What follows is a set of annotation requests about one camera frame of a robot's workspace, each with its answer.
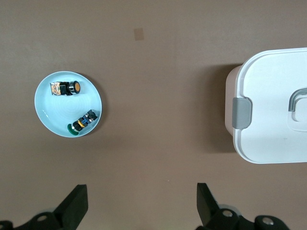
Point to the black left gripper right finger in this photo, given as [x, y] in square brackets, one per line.
[206, 206]

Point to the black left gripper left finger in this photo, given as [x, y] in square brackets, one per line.
[74, 206]

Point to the orange push button switch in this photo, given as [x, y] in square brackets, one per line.
[63, 88]

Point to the white lidded storage box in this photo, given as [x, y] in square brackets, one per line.
[266, 134]

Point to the light blue round plate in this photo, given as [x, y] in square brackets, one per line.
[57, 110]

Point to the brown tape patch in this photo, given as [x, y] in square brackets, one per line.
[138, 34]

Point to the green push button switch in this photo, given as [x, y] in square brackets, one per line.
[82, 122]

